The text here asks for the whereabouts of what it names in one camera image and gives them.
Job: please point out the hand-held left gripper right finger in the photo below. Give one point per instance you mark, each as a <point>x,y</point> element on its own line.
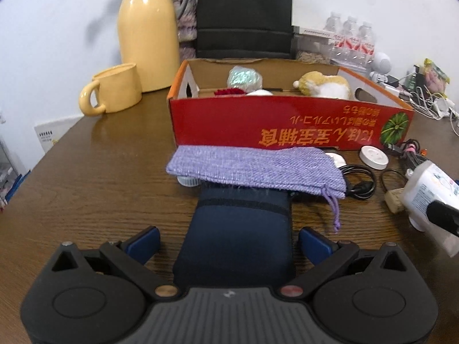
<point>313,244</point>

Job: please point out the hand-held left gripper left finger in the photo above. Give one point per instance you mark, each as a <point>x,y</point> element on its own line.
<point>145,243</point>

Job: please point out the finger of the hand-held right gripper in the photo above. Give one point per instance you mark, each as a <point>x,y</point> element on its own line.
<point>444,216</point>

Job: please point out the white plastic bottle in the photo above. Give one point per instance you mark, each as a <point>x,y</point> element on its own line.
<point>426,190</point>

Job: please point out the navy blue pouch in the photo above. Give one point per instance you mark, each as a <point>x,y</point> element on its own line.
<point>236,236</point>

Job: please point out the small white rounded device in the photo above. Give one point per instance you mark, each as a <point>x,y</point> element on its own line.
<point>336,158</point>

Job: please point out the purple woven pouch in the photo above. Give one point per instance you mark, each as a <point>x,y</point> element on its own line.
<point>251,166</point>

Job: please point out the red cardboard box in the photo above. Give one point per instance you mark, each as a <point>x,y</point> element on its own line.
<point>251,122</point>

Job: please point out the yellow and white plush toy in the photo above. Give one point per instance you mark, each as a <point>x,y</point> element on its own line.
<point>322,84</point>

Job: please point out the white face mask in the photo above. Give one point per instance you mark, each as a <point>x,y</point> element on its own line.
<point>260,92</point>

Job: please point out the red rose flower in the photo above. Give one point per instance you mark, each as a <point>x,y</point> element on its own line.
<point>229,92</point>

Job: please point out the iridescent plastic wrap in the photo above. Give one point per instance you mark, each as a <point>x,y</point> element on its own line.
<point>244,78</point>

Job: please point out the white round lid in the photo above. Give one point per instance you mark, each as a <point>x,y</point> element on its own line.
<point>373,156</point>

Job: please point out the white sign board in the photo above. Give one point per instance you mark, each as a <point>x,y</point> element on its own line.
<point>57,136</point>

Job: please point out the green and pink snack bag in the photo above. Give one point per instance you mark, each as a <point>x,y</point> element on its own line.
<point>435,77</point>

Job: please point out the blue packets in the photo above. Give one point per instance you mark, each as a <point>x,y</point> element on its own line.
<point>12,190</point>

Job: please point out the yellow mug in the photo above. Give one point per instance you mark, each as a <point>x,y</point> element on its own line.
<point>114,87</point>

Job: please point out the white robot toy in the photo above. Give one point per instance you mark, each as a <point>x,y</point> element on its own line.
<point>382,65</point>

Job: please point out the clear seed container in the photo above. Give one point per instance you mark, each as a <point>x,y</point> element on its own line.
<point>312,52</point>

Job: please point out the yellow thermos jug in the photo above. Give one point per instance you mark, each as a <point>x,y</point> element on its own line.
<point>149,36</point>

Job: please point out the flat white box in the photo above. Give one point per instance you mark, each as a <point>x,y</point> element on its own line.
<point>312,31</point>

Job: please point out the pink fuzzy vase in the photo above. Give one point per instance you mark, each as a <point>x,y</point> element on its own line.
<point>186,25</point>

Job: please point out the black paper bag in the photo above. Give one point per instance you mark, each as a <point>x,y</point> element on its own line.
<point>244,14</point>

